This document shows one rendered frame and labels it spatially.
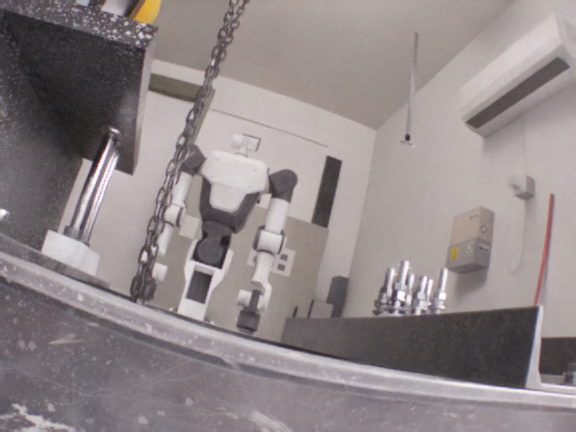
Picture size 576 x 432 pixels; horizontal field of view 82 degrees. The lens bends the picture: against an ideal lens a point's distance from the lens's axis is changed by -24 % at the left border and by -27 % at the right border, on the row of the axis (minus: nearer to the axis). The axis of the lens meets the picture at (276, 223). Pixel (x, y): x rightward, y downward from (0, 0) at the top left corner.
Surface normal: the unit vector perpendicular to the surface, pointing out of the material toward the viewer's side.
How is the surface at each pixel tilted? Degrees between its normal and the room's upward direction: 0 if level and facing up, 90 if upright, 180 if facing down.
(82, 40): 180
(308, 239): 90
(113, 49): 180
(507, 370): 90
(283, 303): 90
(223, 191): 90
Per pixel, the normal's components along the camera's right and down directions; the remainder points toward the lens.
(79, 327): 0.22, -0.21
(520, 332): -0.94, -0.30
